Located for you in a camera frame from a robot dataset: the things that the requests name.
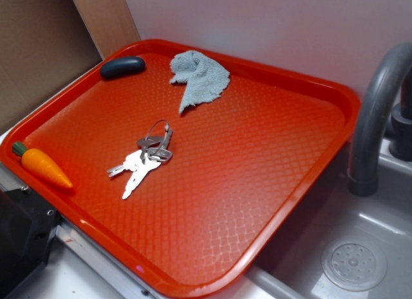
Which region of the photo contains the light blue cloth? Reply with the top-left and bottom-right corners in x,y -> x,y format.
170,50 -> 230,114

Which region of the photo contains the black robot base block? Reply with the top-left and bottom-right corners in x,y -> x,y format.
1,187 -> 60,298

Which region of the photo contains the red plastic tray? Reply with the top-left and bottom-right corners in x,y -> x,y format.
1,40 -> 360,298

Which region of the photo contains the silver key bunch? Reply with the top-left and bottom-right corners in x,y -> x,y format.
107,119 -> 173,200

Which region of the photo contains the dark blue oval stone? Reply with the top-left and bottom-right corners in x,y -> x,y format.
100,56 -> 146,80

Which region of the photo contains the light wooden board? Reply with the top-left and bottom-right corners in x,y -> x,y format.
73,0 -> 140,59

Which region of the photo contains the grey sink faucet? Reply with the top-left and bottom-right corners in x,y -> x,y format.
348,42 -> 411,197

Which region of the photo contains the grey plastic sink basin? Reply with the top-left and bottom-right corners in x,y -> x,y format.
247,141 -> 412,299

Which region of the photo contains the orange toy carrot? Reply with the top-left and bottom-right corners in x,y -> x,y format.
12,141 -> 73,189

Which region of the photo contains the round sink drain strainer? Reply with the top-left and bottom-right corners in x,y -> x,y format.
321,236 -> 387,292

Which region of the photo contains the brown cardboard panel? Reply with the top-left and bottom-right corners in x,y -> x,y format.
1,0 -> 101,132

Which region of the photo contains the dark grey faucet knob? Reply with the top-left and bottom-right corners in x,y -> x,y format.
389,71 -> 411,161

